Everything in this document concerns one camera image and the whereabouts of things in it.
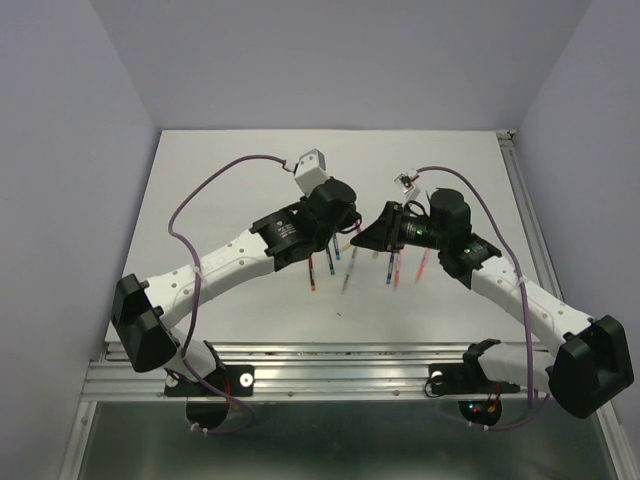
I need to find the dark green pen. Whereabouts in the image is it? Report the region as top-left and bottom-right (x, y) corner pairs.
(325, 246), (335, 275)

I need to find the aluminium right side rail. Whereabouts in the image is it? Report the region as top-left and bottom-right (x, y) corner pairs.
(496, 130), (564, 300)

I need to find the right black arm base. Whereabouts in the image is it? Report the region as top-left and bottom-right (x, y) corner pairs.
(423, 339), (521, 428)

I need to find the aluminium front rail frame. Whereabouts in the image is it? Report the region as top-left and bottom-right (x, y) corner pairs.
(79, 339), (616, 401)

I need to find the green white pen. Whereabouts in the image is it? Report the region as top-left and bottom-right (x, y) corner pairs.
(341, 246), (359, 294)

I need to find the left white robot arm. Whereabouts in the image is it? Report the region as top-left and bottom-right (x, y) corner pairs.
(111, 178), (361, 373)

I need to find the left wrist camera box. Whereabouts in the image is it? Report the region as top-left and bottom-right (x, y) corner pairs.
(294, 149), (329, 196)

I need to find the dark blue pen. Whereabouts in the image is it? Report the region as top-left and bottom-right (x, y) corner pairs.
(385, 252), (395, 285)

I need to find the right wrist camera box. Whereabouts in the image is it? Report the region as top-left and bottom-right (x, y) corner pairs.
(394, 170), (419, 195)

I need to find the light red pen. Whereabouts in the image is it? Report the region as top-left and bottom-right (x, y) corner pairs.
(393, 250), (403, 291)

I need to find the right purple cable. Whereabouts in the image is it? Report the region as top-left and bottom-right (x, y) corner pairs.
(417, 166), (551, 431)

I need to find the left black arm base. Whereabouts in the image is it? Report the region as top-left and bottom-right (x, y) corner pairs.
(163, 342), (257, 436)

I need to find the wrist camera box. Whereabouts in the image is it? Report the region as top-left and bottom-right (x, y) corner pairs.
(394, 170), (419, 195)
(294, 149), (329, 196)

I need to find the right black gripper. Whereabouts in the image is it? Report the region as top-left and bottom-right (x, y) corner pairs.
(348, 202), (447, 254)

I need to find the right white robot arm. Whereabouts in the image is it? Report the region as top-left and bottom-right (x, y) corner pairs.
(352, 189), (635, 419)

